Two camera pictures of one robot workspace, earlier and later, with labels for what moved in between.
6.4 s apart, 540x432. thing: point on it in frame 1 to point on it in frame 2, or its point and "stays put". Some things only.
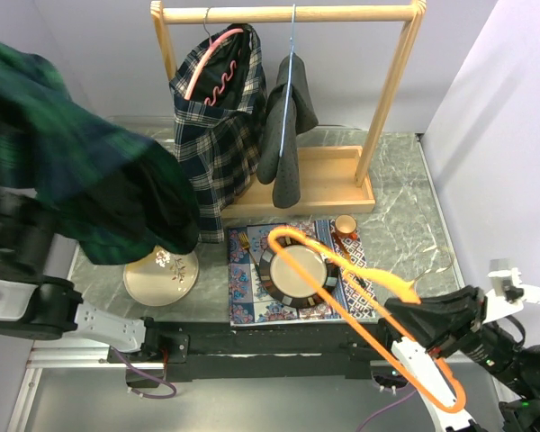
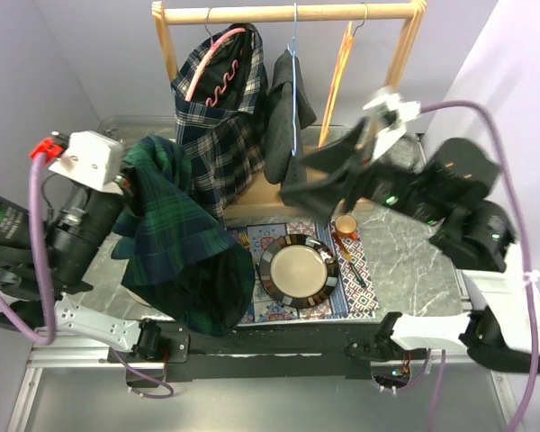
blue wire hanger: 292,40 to 292,50
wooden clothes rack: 334,180 stays put
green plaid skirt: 113,194 to 174,250
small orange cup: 346,226 stays put
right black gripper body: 461,318 to 382,185
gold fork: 245,244 stays put
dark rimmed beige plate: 285,286 stays put
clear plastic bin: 160,128 stays put
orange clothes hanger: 361,274 to 339,85
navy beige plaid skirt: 220,94 stays put
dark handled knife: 360,280 stays put
